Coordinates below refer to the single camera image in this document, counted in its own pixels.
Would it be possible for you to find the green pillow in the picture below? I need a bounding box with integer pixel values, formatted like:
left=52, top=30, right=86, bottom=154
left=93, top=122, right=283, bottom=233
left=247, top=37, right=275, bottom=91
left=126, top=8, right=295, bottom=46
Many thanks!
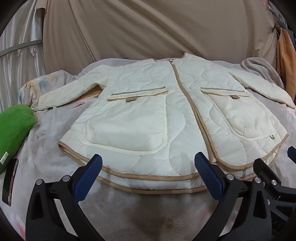
left=0, top=104, right=38, bottom=173

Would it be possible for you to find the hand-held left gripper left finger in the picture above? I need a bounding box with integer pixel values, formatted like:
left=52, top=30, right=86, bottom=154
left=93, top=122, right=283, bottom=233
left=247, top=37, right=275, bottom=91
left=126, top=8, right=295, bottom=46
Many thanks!
left=25, top=154, right=105, bottom=241

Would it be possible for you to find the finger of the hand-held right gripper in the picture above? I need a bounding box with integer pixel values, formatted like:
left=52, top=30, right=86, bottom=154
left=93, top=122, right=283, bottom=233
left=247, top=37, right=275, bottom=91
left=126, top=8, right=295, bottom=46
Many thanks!
left=253, top=159, right=296, bottom=209
left=287, top=146, right=296, bottom=164

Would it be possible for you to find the silver pleated curtain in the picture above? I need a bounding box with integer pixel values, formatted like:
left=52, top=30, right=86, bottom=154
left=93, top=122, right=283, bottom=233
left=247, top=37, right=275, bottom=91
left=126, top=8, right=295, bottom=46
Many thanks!
left=0, top=5, right=49, bottom=114

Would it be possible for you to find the dark smartphone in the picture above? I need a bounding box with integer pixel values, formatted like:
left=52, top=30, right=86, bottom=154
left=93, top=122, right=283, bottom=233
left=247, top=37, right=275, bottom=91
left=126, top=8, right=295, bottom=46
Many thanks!
left=2, top=159, right=19, bottom=206

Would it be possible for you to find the cream quilted jacket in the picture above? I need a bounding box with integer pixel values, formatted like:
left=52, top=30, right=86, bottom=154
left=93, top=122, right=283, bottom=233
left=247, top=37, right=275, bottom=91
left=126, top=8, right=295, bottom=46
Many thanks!
left=35, top=53, right=296, bottom=194

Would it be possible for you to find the orange hanging cloth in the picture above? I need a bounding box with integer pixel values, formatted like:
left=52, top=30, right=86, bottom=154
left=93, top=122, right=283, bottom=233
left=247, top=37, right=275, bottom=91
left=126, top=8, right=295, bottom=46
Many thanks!
left=276, top=27, right=296, bottom=93

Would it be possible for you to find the grey fleece cloth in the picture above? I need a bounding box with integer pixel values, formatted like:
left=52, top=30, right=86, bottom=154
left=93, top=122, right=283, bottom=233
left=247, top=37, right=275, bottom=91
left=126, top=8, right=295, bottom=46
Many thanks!
left=240, top=57, right=286, bottom=90

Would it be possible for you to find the metal rail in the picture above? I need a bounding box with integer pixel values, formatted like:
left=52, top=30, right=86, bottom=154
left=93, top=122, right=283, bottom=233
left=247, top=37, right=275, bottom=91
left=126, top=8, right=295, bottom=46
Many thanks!
left=0, top=39, right=43, bottom=57

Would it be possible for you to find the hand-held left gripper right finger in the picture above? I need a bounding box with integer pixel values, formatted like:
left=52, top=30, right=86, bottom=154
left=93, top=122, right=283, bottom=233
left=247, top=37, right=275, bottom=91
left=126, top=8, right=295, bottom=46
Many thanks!
left=194, top=152, right=274, bottom=241

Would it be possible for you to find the grey floral blanket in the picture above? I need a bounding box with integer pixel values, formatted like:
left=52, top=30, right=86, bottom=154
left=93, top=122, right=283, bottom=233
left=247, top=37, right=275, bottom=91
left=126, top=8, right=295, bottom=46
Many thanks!
left=17, top=58, right=296, bottom=241

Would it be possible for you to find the beige backdrop cloth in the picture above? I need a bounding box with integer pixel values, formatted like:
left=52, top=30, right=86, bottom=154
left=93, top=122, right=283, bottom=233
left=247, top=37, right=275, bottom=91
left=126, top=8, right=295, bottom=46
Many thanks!
left=43, top=0, right=281, bottom=77

